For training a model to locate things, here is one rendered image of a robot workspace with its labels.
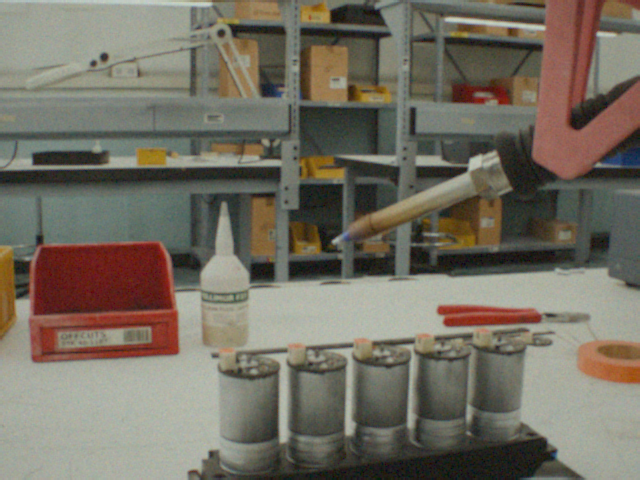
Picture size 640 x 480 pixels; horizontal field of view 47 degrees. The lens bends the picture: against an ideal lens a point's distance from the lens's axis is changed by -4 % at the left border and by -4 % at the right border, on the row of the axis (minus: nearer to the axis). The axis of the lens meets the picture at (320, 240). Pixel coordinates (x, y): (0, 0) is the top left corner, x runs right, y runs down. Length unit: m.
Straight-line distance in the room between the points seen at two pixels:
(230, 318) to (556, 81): 0.34
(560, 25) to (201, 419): 0.28
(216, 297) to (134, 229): 4.16
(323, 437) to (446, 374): 0.06
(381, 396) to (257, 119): 2.29
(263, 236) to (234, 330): 3.84
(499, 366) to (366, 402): 0.06
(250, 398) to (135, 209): 4.38
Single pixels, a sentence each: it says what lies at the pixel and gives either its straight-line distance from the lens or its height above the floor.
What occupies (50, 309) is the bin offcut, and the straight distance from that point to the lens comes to 0.63.
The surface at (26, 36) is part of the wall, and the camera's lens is 4.67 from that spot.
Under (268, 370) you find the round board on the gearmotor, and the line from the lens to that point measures 0.30.
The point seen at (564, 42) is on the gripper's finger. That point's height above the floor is 0.93.
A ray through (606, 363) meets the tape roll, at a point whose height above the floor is 0.76.
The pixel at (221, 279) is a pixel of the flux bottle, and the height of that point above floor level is 0.80.
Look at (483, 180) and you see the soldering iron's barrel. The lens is 0.26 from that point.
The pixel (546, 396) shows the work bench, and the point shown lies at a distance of 0.47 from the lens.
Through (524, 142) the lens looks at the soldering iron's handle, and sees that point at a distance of 0.25.
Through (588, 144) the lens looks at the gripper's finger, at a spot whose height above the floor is 0.90.
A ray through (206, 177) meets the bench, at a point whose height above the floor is 0.71.
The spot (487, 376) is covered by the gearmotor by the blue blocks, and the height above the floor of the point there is 0.80.
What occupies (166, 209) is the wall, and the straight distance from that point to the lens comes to 4.69.
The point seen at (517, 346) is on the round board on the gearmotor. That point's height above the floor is 0.81.
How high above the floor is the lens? 0.91
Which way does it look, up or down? 9 degrees down
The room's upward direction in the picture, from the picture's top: 1 degrees clockwise
